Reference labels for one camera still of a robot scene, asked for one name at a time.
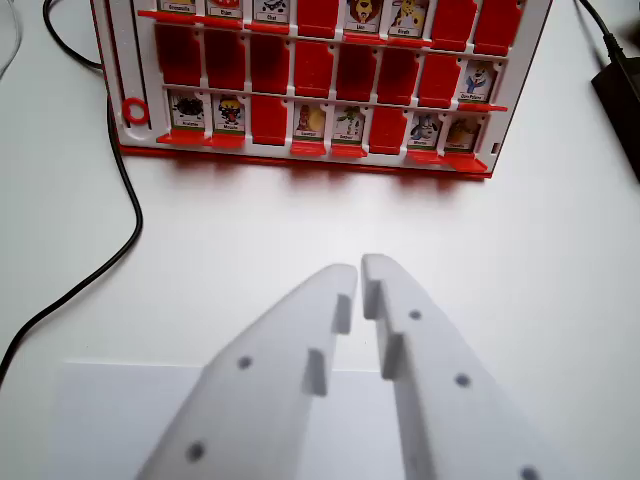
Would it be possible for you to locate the red and white game board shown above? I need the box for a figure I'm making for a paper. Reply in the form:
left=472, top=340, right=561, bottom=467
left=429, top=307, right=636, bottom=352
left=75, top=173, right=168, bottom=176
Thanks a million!
left=89, top=0, right=552, bottom=182

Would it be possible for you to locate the black box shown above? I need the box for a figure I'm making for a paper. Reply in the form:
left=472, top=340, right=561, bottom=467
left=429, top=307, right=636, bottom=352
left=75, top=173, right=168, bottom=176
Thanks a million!
left=591, top=48, right=640, bottom=184

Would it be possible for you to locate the long black cable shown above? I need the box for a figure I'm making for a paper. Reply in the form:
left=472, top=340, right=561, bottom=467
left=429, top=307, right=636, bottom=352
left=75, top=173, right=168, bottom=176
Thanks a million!
left=0, top=0, right=145, bottom=387

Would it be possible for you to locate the black cable with plug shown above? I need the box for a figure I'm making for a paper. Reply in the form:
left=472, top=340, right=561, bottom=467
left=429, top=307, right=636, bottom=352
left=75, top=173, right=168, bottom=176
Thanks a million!
left=573, top=0, right=627, bottom=67

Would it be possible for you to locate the thin clear cable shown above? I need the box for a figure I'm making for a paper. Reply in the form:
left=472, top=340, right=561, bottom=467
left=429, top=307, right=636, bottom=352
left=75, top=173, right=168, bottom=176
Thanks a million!
left=0, top=0, right=25, bottom=80

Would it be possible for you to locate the white paper sheet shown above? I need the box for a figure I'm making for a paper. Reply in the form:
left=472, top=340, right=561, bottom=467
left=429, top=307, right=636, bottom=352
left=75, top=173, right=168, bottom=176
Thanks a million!
left=49, top=359, right=412, bottom=480

